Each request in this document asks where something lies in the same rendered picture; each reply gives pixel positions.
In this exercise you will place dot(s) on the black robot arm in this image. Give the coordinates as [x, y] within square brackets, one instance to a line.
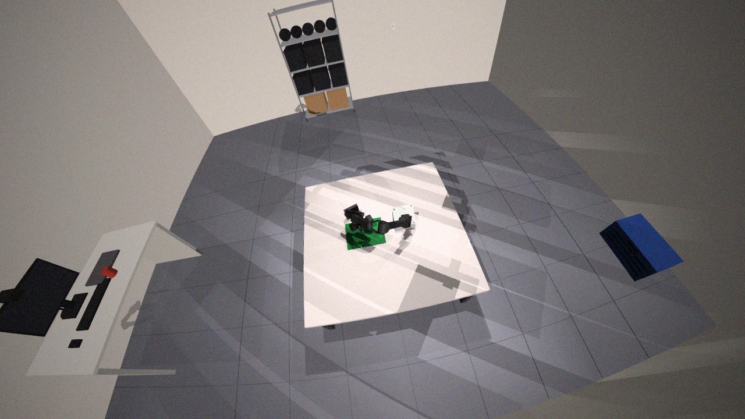
[383, 226]

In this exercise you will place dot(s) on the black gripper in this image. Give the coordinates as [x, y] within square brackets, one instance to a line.
[355, 226]

